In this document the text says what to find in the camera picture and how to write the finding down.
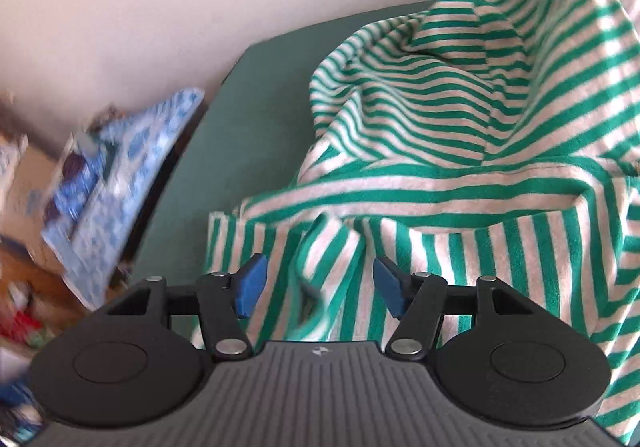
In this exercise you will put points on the blue patterned cloth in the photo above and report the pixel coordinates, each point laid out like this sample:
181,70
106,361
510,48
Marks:
125,187

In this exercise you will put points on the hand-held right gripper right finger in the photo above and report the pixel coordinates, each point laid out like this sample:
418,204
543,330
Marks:
390,284

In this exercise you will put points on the red green packaging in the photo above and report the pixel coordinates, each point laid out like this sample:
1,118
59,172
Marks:
22,329

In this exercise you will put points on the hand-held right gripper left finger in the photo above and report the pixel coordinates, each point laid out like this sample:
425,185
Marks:
252,284

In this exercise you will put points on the green table cloth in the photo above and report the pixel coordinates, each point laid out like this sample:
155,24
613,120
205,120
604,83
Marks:
260,127

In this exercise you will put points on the grey small device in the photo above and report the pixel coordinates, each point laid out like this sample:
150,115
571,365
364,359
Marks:
86,142

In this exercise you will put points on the green white striped shirt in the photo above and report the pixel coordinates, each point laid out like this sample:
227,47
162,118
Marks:
450,152

